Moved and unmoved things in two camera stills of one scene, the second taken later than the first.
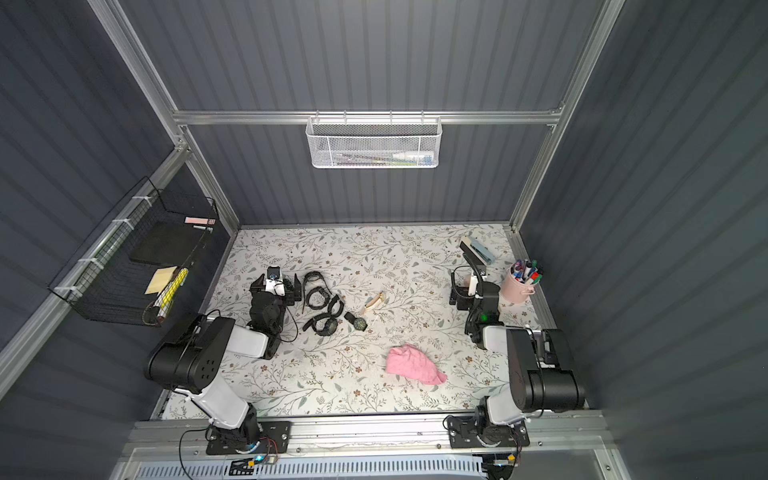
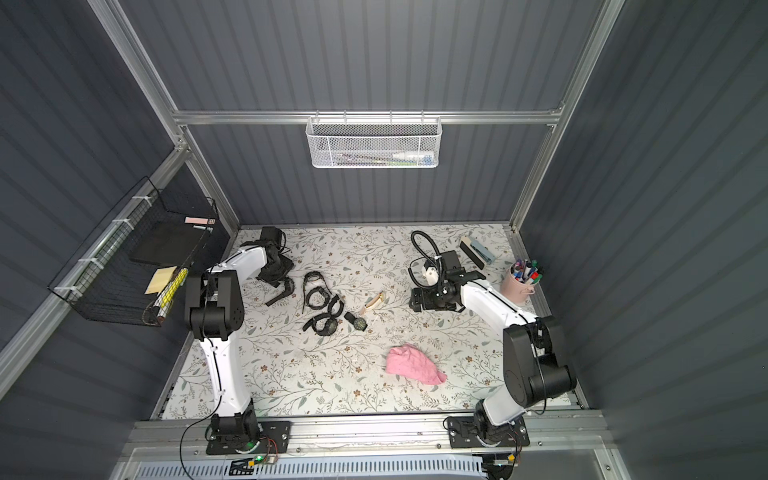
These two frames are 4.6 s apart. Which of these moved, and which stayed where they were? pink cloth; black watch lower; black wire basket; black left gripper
Moved: black left gripper
Stayed: black wire basket; black watch lower; pink cloth
